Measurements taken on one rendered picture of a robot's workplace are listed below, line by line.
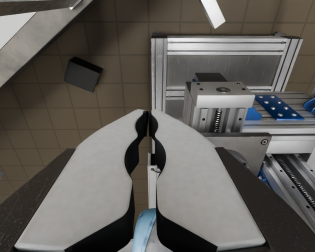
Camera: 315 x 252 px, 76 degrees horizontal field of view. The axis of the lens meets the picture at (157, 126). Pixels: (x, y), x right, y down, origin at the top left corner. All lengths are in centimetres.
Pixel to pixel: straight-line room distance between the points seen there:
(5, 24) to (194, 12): 99
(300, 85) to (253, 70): 56
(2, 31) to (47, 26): 22
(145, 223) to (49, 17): 66
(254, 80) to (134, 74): 80
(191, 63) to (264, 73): 46
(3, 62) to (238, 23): 127
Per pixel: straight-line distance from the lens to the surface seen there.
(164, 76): 126
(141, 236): 41
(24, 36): 84
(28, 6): 48
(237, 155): 52
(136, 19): 143
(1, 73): 93
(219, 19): 60
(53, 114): 181
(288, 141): 72
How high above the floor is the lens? 142
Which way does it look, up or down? 57 degrees down
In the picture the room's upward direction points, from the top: 178 degrees clockwise
